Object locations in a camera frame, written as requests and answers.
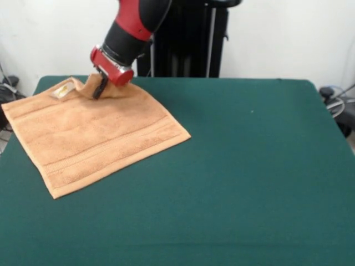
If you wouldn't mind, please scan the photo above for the black round caster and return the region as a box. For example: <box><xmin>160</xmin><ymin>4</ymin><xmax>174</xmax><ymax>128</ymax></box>
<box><xmin>318</xmin><ymin>86</ymin><xmax>338</xmax><ymax>101</ymax></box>

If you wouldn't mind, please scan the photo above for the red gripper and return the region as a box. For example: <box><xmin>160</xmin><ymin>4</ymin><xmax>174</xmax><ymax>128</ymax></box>
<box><xmin>89</xmin><ymin>45</ymin><xmax>135</xmax><ymax>100</ymax></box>

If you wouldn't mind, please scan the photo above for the dark green table cloth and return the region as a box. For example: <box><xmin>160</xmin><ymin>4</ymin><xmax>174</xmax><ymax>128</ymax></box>
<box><xmin>0</xmin><ymin>75</ymin><xmax>355</xmax><ymax>266</ymax></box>

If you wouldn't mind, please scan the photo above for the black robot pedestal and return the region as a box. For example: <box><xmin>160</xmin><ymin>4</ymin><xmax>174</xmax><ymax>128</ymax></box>
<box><xmin>135</xmin><ymin>0</ymin><xmax>244</xmax><ymax>78</ymax></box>

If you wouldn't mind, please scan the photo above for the black cable tangle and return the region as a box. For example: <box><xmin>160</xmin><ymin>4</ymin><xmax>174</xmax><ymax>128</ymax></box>
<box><xmin>0</xmin><ymin>75</ymin><xmax>27</xmax><ymax>131</ymax></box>

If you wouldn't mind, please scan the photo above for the tan terry towel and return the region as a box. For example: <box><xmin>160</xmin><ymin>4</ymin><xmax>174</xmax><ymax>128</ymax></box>
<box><xmin>1</xmin><ymin>72</ymin><xmax>192</xmax><ymax>200</ymax></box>

